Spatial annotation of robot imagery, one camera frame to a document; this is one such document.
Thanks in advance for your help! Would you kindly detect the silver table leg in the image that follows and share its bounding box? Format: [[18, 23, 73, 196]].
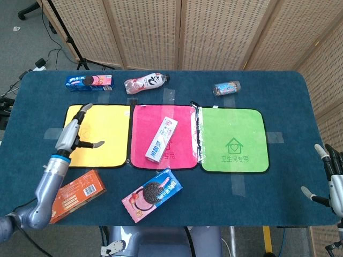
[[229, 226, 237, 256]]

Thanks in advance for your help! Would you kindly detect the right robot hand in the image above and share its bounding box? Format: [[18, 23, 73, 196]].
[[300, 143, 343, 218]]

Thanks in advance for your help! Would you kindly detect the yellow cloth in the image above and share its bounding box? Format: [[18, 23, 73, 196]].
[[63, 104, 131, 169]]

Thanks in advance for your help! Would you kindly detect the white toothpaste box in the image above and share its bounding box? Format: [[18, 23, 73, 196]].
[[144, 116, 179, 164]]

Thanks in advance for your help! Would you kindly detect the woven folding screen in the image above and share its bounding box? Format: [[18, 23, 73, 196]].
[[37, 0, 343, 257]]

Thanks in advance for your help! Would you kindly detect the small clear snack jar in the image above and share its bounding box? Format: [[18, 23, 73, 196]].
[[212, 81, 242, 97]]

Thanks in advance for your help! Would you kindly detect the white power strip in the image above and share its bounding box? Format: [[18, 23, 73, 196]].
[[32, 58, 48, 72]]

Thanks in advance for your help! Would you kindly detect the black tripod stand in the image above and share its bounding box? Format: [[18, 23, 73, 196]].
[[47, 0, 116, 71]]

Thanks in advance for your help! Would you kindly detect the black equipment at table edge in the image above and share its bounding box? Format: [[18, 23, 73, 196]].
[[0, 97, 16, 130]]

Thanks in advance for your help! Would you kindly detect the pink blue Oreo pack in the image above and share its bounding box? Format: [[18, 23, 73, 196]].
[[121, 168, 184, 224]]

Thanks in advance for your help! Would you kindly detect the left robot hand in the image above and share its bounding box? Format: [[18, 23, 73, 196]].
[[55, 103, 106, 159]]

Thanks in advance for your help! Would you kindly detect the green cloth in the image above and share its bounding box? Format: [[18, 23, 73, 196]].
[[199, 107, 270, 175]]

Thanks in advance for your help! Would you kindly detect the clear tape piece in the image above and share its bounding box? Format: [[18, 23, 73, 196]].
[[162, 88, 176, 104], [43, 127, 65, 140], [229, 172, 247, 198], [266, 131, 285, 144]]

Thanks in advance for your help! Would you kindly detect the blue felt table cover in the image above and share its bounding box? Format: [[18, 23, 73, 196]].
[[0, 70, 340, 227]]

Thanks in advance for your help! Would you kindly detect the pink cloth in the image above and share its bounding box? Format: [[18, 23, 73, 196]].
[[129, 104, 200, 171]]

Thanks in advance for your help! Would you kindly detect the small blue Oreo box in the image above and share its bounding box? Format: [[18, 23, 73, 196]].
[[65, 74, 116, 93]]

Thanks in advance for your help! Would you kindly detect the plastic drink bottle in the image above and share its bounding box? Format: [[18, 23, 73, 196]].
[[123, 71, 171, 95]]

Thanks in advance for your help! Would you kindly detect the orange cardboard box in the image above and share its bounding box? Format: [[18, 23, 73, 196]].
[[49, 169, 107, 225]]

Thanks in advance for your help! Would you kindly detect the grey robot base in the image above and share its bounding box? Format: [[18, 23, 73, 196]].
[[100, 226, 223, 257]]

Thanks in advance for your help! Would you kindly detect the black floor cable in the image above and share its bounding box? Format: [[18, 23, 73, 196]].
[[40, 6, 80, 71]]

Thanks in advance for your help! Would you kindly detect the black chair base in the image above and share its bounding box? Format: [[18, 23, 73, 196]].
[[17, 1, 41, 21]]

